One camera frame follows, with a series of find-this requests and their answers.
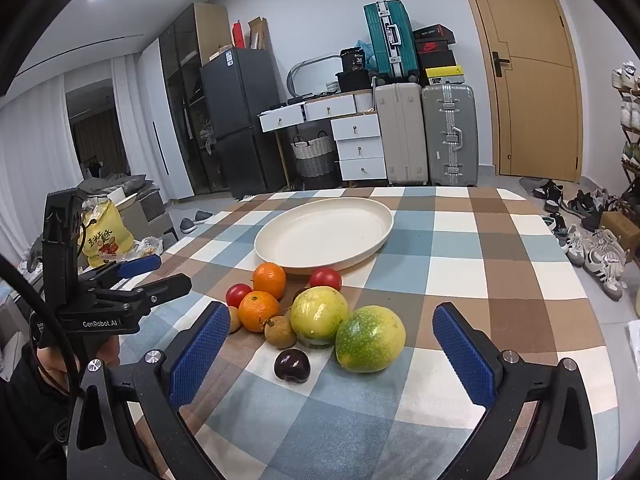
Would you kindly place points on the teal suitcase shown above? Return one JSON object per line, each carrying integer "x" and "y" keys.
{"x": 390, "y": 40}

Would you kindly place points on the dark grey fridge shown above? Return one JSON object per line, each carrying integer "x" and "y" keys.
{"x": 235, "y": 110}

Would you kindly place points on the black red shoe box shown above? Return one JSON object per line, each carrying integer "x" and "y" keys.
{"x": 436, "y": 54}

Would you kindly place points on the oval metal hoop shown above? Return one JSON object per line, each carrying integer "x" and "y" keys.
{"x": 300, "y": 67}

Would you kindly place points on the checked tablecloth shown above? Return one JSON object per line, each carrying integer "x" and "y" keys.
{"x": 450, "y": 270}

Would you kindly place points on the pile of shoes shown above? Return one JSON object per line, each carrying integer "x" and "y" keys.
{"x": 590, "y": 240}

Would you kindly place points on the grey woven basket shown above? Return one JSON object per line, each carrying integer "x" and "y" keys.
{"x": 312, "y": 157}

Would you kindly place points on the black bucket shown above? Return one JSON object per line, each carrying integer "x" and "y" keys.
{"x": 355, "y": 60}

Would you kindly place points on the white wardrobe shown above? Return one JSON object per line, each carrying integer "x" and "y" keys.
{"x": 155, "y": 125}

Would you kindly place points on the wooden shoe rack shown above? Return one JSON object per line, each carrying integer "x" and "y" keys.
{"x": 630, "y": 160}

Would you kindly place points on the silver suitcase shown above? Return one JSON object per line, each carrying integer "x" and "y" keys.
{"x": 450, "y": 135}

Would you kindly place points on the grey clothes heap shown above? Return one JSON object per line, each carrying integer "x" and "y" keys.
{"x": 120, "y": 185}

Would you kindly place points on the black storage box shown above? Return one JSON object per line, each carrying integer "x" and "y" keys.
{"x": 354, "y": 82}

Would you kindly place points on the blue plastic bag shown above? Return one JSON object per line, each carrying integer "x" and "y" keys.
{"x": 369, "y": 52}

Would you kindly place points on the red tomato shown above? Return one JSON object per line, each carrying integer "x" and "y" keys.
{"x": 238, "y": 295}
{"x": 325, "y": 279}

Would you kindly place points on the rows of racked shoes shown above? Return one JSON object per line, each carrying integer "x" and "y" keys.
{"x": 627, "y": 90}

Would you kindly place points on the clear snack bag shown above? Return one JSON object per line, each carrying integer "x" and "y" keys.
{"x": 148, "y": 246}

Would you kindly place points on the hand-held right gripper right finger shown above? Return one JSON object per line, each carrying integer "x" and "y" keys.
{"x": 462, "y": 355}

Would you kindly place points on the dark red cherry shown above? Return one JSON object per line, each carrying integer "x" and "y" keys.
{"x": 290, "y": 365}

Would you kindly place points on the brown longan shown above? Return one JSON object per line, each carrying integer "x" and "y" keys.
{"x": 234, "y": 319}

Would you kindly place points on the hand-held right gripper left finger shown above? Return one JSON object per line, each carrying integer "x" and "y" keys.
{"x": 200, "y": 350}

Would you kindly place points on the open cardboard box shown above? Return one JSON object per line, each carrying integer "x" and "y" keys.
{"x": 257, "y": 34}

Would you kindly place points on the beige suitcase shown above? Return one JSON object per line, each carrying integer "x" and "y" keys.
{"x": 400, "y": 132}

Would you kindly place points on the green yellow passion fruit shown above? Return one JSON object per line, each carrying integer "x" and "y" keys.
{"x": 370, "y": 339}

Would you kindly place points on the orange mandarin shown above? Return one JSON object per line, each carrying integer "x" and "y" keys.
{"x": 257, "y": 311}
{"x": 269, "y": 280}

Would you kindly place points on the wooden door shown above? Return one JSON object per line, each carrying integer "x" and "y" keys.
{"x": 530, "y": 85}

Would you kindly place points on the person's left hand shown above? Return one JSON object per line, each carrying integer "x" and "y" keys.
{"x": 52, "y": 362}

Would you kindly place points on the cream round plate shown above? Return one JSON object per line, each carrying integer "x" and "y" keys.
{"x": 325, "y": 230}

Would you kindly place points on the grey slipper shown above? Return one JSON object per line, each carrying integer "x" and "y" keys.
{"x": 202, "y": 217}
{"x": 187, "y": 225}

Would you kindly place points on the yellow plastic bag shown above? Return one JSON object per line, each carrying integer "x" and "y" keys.
{"x": 107, "y": 235}

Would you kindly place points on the white curtain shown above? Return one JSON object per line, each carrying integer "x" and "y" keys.
{"x": 30, "y": 170}

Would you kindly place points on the black yellow shoe box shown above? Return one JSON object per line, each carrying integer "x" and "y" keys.
{"x": 445, "y": 76}

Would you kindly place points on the small brown pear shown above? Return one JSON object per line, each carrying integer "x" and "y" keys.
{"x": 282, "y": 332}

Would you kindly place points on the tall glass door cabinet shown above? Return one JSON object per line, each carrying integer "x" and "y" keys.
{"x": 187, "y": 100}

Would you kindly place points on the brown woven box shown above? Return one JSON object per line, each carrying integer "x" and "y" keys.
{"x": 620, "y": 230}

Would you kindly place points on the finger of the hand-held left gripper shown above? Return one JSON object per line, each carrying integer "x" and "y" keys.
{"x": 167, "y": 287}
{"x": 142, "y": 265}

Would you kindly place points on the white drawer unit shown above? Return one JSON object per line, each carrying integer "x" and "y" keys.
{"x": 357, "y": 127}

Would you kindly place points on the person's left forearm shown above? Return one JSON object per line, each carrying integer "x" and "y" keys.
{"x": 25, "y": 420}

